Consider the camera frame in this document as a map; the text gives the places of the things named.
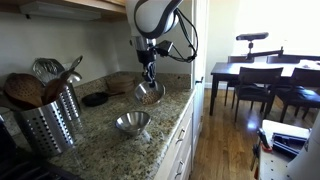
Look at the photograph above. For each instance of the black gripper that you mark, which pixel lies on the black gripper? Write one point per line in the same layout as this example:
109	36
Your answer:
147	58

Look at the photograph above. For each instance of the steel bowl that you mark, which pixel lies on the steel bowl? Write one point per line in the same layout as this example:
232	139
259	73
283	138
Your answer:
133	122
146	95

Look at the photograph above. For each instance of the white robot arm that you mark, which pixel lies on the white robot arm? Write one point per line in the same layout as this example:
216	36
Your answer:
149	20

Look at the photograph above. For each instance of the steel bowl on counter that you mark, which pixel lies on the steel bowl on counter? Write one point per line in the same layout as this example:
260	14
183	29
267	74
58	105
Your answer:
133	122

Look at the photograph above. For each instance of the stack of wooden plates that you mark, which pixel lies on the stack of wooden plates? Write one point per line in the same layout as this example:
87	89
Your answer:
121	83

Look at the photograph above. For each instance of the dark wooden dining table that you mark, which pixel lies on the dark wooden dining table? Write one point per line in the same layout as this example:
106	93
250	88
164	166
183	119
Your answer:
223	71

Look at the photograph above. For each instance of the white door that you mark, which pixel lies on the white door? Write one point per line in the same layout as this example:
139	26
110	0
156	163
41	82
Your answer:
200	22

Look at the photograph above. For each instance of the small perforated steel utensil holder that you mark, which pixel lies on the small perforated steel utensil holder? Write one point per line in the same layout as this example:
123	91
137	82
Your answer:
70	102

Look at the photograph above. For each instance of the steel slotted spatula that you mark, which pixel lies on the steel slotted spatula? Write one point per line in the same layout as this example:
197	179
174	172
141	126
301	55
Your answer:
47	69

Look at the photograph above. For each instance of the dark dining chair front left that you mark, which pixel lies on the dark dining chair front left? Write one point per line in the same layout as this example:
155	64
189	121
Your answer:
257	85

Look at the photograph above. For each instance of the dark dining chair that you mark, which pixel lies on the dark dining chair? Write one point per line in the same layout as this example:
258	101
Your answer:
257	85
298	94

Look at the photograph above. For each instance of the light wooden drawer cabinet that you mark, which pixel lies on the light wooden drawer cabinet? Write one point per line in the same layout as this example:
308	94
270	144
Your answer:
180	151

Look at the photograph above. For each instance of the large perforated steel utensil holder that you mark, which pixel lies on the large perforated steel utensil holder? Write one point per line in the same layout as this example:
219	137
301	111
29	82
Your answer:
45	129

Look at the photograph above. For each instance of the wooden slotted spoon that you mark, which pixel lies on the wooden slotted spoon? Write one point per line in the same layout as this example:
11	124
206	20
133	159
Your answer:
24	87

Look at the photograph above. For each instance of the black clamp on workbench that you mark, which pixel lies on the black clamp on workbench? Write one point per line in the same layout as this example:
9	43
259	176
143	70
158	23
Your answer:
262	144

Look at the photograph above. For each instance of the dark dining chair front right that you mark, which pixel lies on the dark dining chair front right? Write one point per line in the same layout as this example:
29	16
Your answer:
298	94

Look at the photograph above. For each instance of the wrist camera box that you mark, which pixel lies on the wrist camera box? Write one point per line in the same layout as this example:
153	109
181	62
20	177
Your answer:
164	48

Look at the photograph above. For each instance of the black door lever handle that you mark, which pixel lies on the black door lever handle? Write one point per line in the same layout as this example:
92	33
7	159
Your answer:
199	81

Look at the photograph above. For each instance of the top drawer handle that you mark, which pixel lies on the top drawer handle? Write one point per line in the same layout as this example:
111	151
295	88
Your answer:
180	136

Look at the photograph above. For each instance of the drawer handle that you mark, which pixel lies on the drawer handle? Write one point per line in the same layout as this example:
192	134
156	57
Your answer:
180	136
179	169

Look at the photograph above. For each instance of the black camera on stand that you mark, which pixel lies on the black camera on stand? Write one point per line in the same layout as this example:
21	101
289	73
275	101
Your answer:
257	36

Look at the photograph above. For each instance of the middle drawer handle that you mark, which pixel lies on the middle drawer handle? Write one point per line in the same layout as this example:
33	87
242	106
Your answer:
179	169

